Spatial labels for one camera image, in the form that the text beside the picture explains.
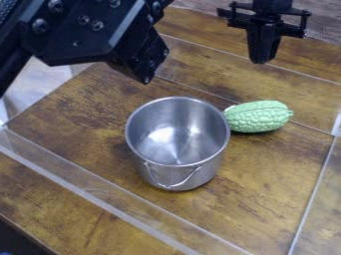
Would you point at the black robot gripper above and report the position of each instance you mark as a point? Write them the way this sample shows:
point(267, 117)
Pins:
point(263, 40)

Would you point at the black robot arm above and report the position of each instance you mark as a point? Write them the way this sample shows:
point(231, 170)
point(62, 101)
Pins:
point(68, 32)

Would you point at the green bitter melon toy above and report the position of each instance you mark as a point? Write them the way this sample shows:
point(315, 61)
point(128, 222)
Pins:
point(258, 116)

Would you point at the stainless steel pot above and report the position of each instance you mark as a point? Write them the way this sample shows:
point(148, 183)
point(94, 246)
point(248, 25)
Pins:
point(177, 135)

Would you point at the clear acrylic enclosure wall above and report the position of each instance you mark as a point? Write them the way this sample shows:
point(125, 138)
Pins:
point(70, 187)

